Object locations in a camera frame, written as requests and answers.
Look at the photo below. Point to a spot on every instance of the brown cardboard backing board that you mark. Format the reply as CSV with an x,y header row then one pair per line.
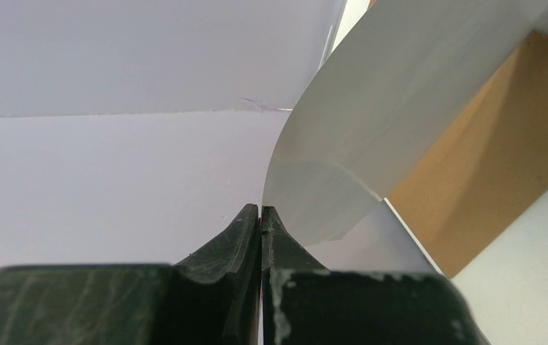
x,y
488,166

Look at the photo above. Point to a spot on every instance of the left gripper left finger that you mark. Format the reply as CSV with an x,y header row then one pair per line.
x,y
210,297

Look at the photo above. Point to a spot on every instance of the beach landscape photo print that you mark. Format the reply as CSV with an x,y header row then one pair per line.
x,y
383,97

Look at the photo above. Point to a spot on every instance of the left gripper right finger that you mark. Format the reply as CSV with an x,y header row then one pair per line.
x,y
303,302

